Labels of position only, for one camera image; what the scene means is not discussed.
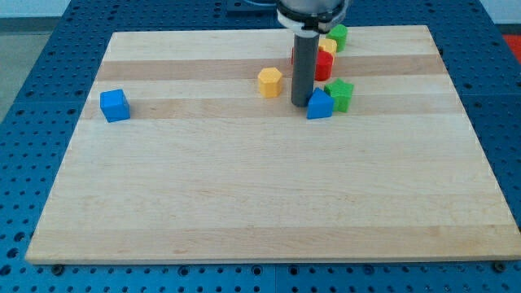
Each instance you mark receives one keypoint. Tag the blue triangle block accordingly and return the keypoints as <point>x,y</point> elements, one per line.
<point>320,105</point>

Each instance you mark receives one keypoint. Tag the wooden board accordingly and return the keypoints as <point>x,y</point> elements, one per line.
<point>207,170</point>

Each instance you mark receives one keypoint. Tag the blue perforated metal table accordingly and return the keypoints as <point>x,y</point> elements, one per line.
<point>36,131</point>

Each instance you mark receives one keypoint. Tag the red cylinder block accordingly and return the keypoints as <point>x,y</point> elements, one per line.
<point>324,64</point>

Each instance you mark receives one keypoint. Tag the yellow hexagon block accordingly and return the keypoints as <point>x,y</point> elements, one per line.
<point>270,82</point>

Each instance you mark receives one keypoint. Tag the blue cube block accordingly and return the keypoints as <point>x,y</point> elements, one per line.
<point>114,105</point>

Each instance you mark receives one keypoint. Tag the yellow block behind rod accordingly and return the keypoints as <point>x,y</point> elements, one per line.
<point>328,45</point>

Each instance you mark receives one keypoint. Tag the green star block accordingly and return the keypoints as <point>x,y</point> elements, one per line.
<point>341,92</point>

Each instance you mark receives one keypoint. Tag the green block at back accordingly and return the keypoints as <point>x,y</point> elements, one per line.
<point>339,35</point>

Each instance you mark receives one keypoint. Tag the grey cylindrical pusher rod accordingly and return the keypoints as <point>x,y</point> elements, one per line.
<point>304,68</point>

